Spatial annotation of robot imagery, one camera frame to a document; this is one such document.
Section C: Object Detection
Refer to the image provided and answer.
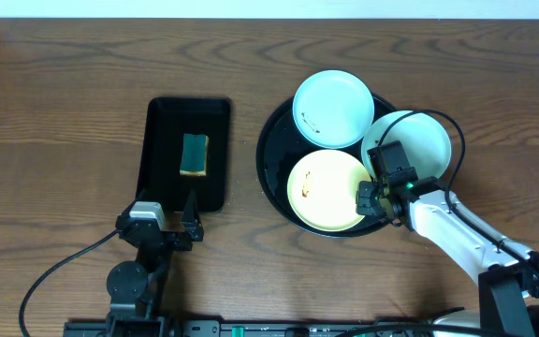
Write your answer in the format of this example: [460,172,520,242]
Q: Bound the light blue plate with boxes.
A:
[361,110,452,179]
[292,70,375,149]

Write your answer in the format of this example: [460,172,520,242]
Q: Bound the yellow plate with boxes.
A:
[286,150,372,232]

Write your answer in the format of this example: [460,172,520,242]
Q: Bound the green yellow sponge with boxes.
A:
[180,134,209,177]

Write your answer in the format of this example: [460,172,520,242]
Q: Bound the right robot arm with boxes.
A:
[357,168,539,336]

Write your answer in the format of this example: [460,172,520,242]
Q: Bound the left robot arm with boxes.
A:
[105,191,204,336]

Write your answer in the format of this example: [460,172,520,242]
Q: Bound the black rectangular tray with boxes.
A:
[136,97,231,212]

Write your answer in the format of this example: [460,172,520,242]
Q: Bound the round black tray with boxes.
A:
[255,98,404,239]

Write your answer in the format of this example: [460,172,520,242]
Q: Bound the light blue plate top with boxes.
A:
[292,70,375,149]

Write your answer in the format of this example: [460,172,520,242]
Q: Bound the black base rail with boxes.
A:
[62,319,439,337]

